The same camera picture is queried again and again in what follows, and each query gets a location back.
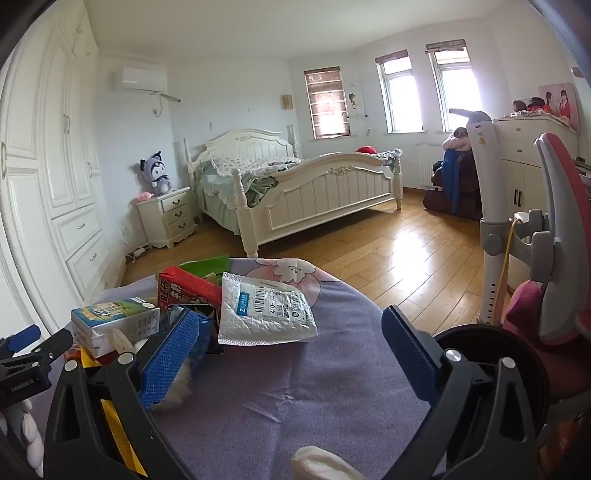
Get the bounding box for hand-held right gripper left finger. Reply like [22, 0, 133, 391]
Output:
[44, 307, 200, 480]

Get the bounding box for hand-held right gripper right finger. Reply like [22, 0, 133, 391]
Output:
[382, 305, 539, 480]

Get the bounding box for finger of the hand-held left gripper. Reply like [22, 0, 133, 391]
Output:
[14, 330, 75, 370]
[0, 324, 42, 354]

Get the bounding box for blue plastic packet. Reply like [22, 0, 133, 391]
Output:
[171, 305, 221, 370]

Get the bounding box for orange plastic bag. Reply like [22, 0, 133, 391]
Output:
[81, 348, 146, 478]

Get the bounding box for green white milk carton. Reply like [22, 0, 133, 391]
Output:
[71, 298, 161, 358]

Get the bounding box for red drink carton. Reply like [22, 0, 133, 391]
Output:
[157, 265, 222, 319]

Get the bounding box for green snack packet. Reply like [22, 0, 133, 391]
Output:
[178, 256, 230, 280]

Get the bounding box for white bubble mailer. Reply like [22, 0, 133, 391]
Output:
[218, 272, 318, 346]

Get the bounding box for white nightstand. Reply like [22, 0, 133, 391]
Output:
[135, 187, 199, 250]

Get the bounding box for brown massage chair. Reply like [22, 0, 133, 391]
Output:
[424, 152, 483, 220]

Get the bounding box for blue cloth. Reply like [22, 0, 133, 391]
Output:
[441, 150, 467, 214]

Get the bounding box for white wardrobe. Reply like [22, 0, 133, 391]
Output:
[0, 0, 114, 333]

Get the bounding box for purple plush toy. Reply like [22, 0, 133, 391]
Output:
[140, 152, 174, 195]

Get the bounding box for white wooden bed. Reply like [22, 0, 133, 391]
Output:
[185, 124, 403, 258]

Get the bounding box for white radiator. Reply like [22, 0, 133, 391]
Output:
[416, 144, 446, 189]

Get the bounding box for pink grey chair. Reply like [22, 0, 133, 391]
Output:
[503, 133, 591, 402]

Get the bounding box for green blanket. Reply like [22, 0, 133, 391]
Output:
[247, 175, 280, 206]

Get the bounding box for white tower air purifier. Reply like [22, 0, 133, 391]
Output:
[449, 108, 513, 324]

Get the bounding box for pink clothes pile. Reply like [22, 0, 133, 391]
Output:
[441, 128, 472, 152]

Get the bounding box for white cabinet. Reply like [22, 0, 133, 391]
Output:
[492, 115, 580, 217]

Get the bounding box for window with brown blind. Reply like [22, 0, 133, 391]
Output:
[304, 68, 349, 139]
[426, 41, 483, 132]
[375, 50, 424, 134]

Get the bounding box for red dolls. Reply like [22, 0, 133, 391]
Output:
[512, 97, 546, 115]

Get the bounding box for white air conditioner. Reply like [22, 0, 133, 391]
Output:
[113, 67, 169, 94]

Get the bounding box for pink poster with figures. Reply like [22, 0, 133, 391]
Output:
[538, 83, 580, 132]

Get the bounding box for yellow cable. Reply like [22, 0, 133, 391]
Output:
[496, 219, 515, 324]

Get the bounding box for small wall poster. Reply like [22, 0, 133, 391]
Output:
[344, 85, 368, 118]

